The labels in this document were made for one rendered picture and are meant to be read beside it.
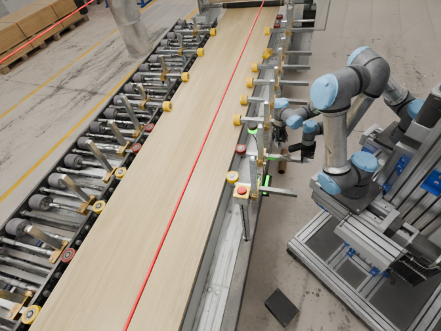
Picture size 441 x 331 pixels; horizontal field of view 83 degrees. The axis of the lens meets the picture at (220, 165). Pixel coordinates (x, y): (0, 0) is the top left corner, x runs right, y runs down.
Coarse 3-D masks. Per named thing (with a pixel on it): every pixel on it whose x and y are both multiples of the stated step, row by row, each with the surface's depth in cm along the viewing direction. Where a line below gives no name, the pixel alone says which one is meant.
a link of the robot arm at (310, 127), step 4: (308, 120) 144; (312, 120) 143; (304, 124) 143; (308, 124) 142; (312, 124) 141; (316, 124) 141; (304, 128) 143; (308, 128) 141; (312, 128) 140; (316, 128) 142; (304, 132) 145; (308, 132) 143; (312, 132) 143; (316, 132) 143; (304, 136) 147; (308, 136) 145; (312, 136) 145; (304, 140) 149; (308, 140) 148; (312, 140) 148
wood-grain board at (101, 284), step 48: (240, 48) 267; (192, 96) 223; (144, 144) 190; (192, 144) 183; (144, 192) 161; (192, 192) 156; (96, 240) 144; (144, 240) 140; (192, 240) 136; (96, 288) 126; (144, 288) 123
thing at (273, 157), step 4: (248, 152) 177; (252, 152) 176; (256, 152) 176; (244, 156) 178; (248, 156) 177; (272, 156) 171; (276, 156) 171; (292, 156) 169; (296, 156) 169; (280, 160) 172; (284, 160) 170; (292, 160) 168; (296, 160) 167; (300, 160) 166
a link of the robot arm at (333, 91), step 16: (320, 80) 89; (336, 80) 87; (352, 80) 88; (320, 96) 91; (336, 96) 87; (352, 96) 92; (320, 112) 96; (336, 112) 92; (336, 128) 96; (336, 144) 100; (336, 160) 104; (320, 176) 112; (336, 176) 106; (352, 176) 109; (336, 192) 109
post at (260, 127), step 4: (260, 124) 148; (260, 128) 148; (260, 132) 150; (260, 136) 153; (260, 140) 155; (260, 144) 159; (260, 148) 161; (260, 152) 164; (260, 156) 168; (260, 168) 177; (260, 172) 181
